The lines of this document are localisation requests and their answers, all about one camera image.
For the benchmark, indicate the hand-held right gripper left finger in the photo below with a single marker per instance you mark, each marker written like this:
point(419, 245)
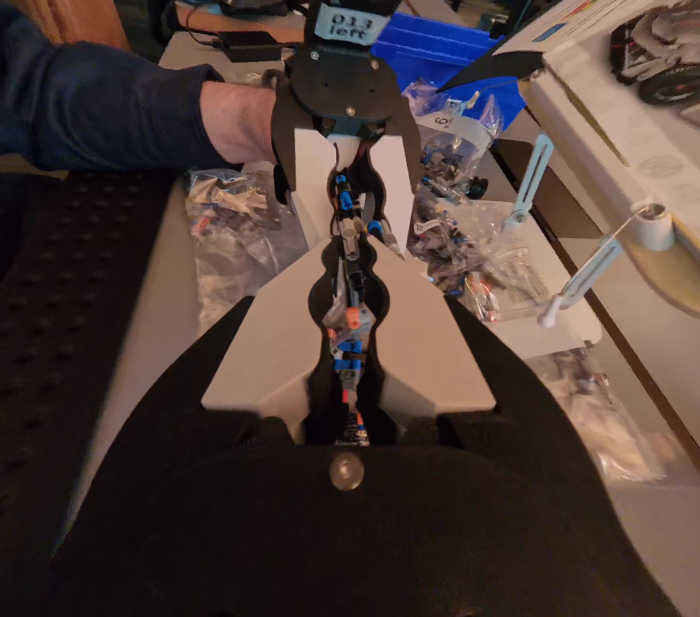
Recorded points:
point(262, 354)

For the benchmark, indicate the clear bag with warning print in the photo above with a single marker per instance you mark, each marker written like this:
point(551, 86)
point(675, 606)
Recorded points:
point(481, 245)

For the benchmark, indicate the black power adapter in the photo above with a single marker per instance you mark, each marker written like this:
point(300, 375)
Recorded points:
point(249, 46)

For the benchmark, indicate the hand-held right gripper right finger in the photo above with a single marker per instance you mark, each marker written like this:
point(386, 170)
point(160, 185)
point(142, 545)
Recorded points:
point(432, 354)

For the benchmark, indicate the crumpled empty clear bag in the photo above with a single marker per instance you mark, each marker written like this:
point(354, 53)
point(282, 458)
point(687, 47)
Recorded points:
point(601, 420)

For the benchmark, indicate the blue plastic bin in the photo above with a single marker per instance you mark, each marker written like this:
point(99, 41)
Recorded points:
point(415, 42)

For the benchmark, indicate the black perforated panel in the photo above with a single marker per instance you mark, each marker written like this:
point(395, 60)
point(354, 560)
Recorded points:
point(82, 299)

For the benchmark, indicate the multicoloured lego assembly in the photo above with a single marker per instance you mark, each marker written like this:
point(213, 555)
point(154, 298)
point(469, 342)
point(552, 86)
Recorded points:
point(350, 239)

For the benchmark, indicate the clear bag with black wheel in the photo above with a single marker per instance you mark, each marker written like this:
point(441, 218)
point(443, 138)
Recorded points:
point(465, 135)

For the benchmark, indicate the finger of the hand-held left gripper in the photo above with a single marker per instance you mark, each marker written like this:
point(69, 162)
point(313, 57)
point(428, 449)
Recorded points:
point(311, 179)
point(396, 179)

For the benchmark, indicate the person's left forearm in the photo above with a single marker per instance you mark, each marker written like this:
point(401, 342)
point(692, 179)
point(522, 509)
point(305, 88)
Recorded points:
point(82, 102)

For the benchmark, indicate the brown wooden desk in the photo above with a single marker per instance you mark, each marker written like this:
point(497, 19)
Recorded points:
point(284, 28)

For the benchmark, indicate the person's left hand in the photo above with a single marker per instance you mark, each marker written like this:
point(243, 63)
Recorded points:
point(240, 124)

